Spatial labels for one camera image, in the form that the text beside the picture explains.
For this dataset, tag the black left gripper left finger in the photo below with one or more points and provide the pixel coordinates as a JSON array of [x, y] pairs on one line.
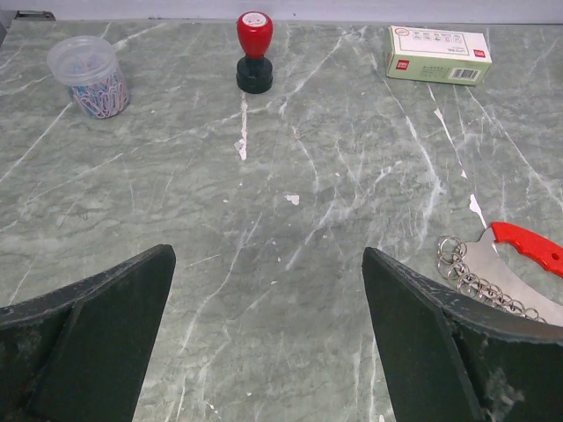
[[81, 352]]

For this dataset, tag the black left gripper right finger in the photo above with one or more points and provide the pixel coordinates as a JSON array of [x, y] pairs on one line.
[[447, 357]]

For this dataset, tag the clear jar of paperclips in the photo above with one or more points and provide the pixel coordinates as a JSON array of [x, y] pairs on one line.
[[89, 69]]

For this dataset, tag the green and white staples box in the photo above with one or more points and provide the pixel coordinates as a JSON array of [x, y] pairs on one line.
[[438, 56]]

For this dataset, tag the red and black stamp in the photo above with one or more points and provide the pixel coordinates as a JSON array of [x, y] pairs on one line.
[[254, 71]]

